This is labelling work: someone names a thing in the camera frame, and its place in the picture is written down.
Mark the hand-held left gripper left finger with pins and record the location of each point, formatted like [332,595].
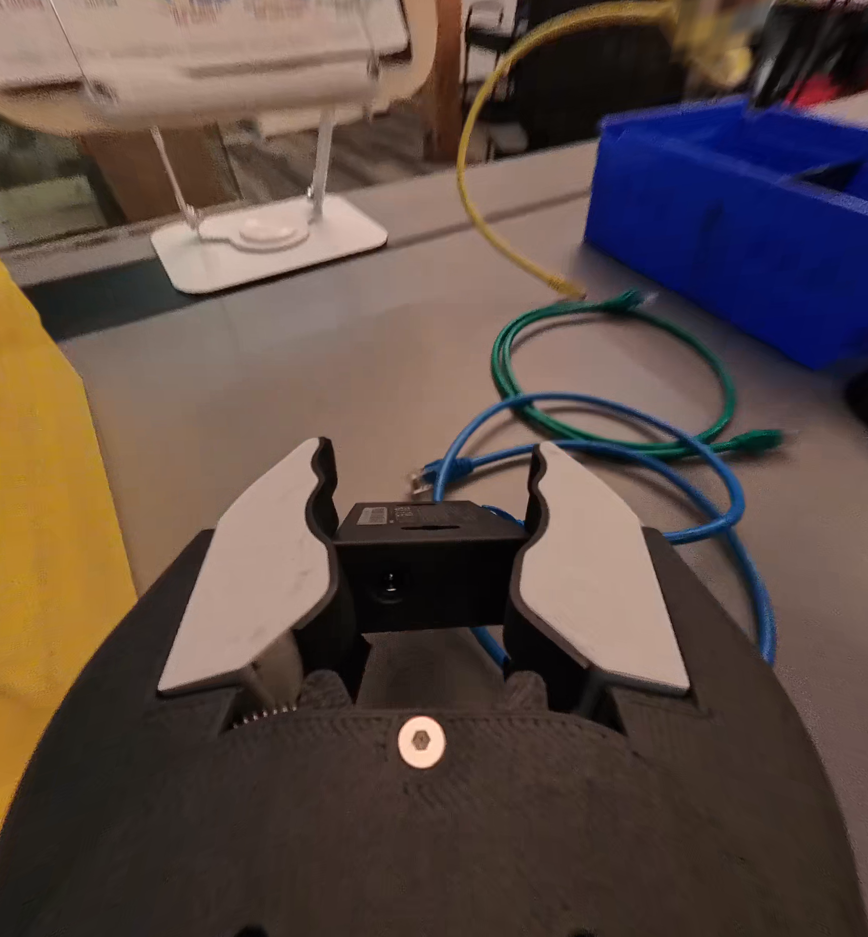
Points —
[251,578]

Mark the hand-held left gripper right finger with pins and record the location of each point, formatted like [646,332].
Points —
[602,585]

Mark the black network switch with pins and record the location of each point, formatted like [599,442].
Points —
[434,585]

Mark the yellow plastic bin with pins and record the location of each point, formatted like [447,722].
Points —
[31,476]

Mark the blue plastic bin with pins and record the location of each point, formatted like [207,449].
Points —
[734,256]

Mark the brown cardboard panel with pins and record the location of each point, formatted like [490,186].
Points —
[126,176]

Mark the wooden column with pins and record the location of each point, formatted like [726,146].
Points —
[441,73]

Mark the printed instruction sheet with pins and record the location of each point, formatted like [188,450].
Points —
[185,44]

